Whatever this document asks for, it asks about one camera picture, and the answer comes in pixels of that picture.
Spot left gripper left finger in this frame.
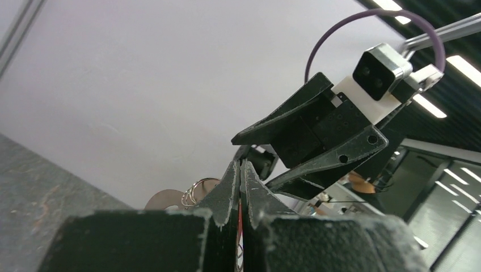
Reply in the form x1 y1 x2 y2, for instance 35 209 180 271
39 161 240 271

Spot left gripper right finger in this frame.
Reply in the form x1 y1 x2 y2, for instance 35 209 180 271
240 161 429 271

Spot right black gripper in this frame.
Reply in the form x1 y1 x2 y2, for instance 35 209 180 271
231 73 404 200

